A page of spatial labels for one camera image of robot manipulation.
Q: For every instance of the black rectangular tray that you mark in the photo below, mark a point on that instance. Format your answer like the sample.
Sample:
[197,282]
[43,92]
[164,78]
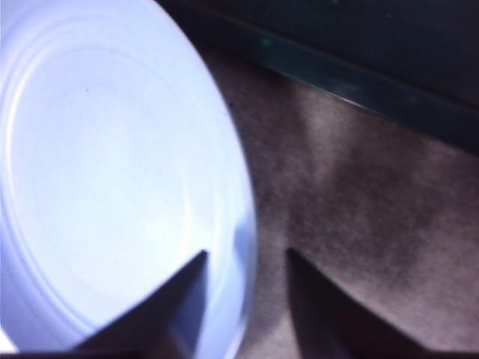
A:
[374,45]

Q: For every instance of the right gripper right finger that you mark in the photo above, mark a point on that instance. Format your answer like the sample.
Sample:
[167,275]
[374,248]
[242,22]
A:
[337,321]

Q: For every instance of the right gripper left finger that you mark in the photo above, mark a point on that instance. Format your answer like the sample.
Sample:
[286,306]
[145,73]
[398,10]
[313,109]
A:
[161,321]

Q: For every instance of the blue plate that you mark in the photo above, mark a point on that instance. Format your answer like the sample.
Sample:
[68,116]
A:
[112,149]

